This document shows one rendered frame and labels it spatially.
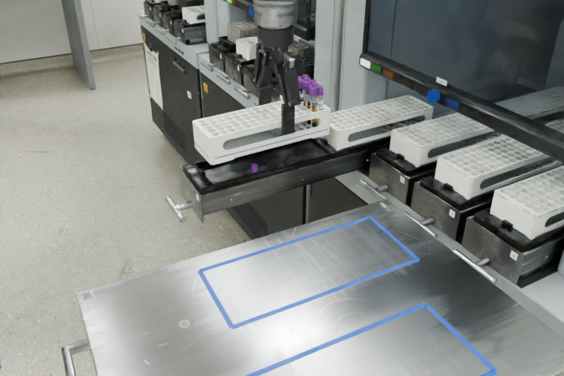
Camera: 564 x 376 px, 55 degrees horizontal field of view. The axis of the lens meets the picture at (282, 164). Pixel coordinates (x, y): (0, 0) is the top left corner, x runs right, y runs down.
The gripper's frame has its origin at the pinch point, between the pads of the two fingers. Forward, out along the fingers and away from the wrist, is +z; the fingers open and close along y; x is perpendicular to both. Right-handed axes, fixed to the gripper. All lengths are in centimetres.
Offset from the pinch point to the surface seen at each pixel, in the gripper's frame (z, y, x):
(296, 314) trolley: 9, 47, -22
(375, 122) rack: 5.2, 5.4, 24.2
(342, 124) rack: 5.6, 1.4, 17.3
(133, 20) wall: 63, -349, 58
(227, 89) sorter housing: 24, -76, 21
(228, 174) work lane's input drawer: 11.2, 1.0, -12.6
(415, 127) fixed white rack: 5.1, 12.4, 30.6
